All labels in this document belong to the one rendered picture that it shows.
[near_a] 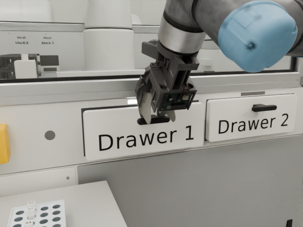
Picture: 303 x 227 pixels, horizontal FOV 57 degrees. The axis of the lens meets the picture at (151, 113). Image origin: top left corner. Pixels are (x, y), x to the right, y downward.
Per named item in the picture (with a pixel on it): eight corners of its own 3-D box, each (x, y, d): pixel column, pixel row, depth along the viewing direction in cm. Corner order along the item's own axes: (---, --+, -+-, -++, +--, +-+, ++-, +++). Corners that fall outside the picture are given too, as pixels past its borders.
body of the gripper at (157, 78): (151, 115, 50) (167, 62, 42) (139, 83, 56) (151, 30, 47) (189, 112, 53) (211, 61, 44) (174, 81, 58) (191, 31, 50)
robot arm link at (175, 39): (156, 5, 44) (202, 7, 47) (150, 30, 47) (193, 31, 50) (172, 32, 39) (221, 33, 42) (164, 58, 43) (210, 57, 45)
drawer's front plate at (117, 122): (203, 145, 70) (205, 102, 68) (86, 161, 61) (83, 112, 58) (199, 143, 72) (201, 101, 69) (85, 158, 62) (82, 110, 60)
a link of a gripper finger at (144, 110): (137, 138, 58) (150, 107, 51) (130, 116, 61) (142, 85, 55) (150, 137, 59) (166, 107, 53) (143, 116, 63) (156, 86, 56)
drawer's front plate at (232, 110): (293, 131, 82) (298, 94, 80) (208, 142, 73) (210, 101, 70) (289, 129, 84) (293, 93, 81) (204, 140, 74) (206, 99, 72)
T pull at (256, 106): (277, 110, 74) (277, 105, 73) (254, 112, 71) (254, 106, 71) (267, 107, 77) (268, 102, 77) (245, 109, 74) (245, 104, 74)
